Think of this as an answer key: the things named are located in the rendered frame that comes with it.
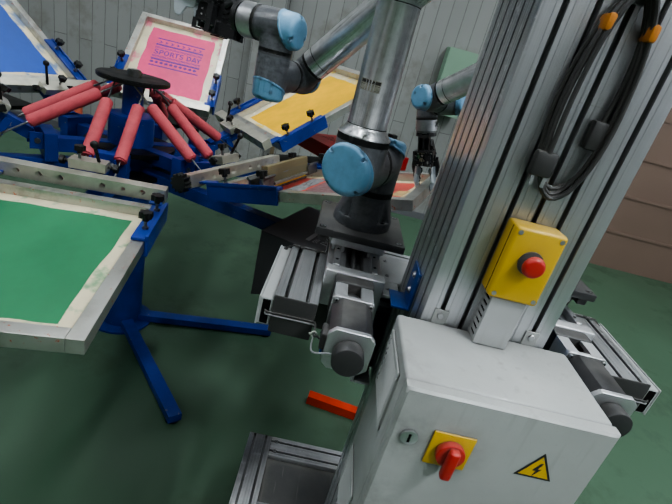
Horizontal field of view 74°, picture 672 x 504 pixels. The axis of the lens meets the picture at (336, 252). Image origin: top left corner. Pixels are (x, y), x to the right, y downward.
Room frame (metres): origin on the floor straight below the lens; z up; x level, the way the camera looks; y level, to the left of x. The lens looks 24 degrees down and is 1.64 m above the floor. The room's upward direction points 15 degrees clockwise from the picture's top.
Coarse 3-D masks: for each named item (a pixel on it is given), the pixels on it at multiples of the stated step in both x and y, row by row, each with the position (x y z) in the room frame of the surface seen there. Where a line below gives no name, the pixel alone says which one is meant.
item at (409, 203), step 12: (240, 180) 1.74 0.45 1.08; (408, 180) 1.93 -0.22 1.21; (420, 180) 1.92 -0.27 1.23; (288, 192) 1.49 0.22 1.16; (300, 192) 1.49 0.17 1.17; (312, 192) 1.49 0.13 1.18; (324, 192) 1.49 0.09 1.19; (420, 192) 1.51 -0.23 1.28; (312, 204) 1.47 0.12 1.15; (396, 204) 1.39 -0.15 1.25; (408, 204) 1.38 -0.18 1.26
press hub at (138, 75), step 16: (112, 80) 1.89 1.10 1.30; (128, 80) 1.90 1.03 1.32; (144, 80) 2.01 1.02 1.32; (160, 80) 2.12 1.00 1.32; (128, 96) 2.00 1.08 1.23; (112, 112) 1.98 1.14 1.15; (128, 112) 2.00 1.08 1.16; (112, 128) 1.96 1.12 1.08; (144, 128) 2.00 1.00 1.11; (112, 144) 1.94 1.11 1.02; (144, 144) 2.00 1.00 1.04; (144, 176) 1.94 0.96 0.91; (128, 288) 1.97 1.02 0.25; (128, 304) 1.98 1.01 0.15; (112, 320) 1.95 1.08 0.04
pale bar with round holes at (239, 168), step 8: (248, 160) 1.98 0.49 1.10; (256, 160) 1.99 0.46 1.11; (264, 160) 2.06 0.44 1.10; (272, 160) 2.15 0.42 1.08; (208, 168) 1.72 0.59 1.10; (216, 168) 1.72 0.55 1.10; (232, 168) 1.81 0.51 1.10; (240, 168) 1.86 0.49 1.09; (248, 168) 1.92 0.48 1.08; (256, 168) 1.99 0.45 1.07; (192, 176) 1.56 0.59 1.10; (200, 176) 1.60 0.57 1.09; (208, 176) 1.65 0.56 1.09; (216, 176) 1.70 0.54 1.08; (232, 176) 1.80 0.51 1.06; (192, 184) 1.55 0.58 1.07; (200, 184) 1.60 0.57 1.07
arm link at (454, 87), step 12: (456, 72) 1.43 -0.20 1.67; (468, 72) 1.39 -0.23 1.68; (432, 84) 1.48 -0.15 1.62; (444, 84) 1.43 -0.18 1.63; (456, 84) 1.40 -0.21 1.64; (468, 84) 1.38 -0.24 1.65; (420, 96) 1.46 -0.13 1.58; (432, 96) 1.45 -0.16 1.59; (444, 96) 1.43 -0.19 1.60; (456, 96) 1.42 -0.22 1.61; (420, 108) 1.46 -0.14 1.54; (432, 108) 1.48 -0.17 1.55; (444, 108) 1.51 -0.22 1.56
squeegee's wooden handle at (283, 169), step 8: (288, 160) 1.82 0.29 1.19; (296, 160) 1.88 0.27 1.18; (304, 160) 1.95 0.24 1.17; (264, 168) 1.65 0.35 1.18; (272, 168) 1.68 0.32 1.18; (280, 168) 1.74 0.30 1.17; (288, 168) 1.80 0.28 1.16; (296, 168) 1.87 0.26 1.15; (304, 168) 1.95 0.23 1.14; (280, 176) 1.73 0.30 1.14; (288, 176) 1.80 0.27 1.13
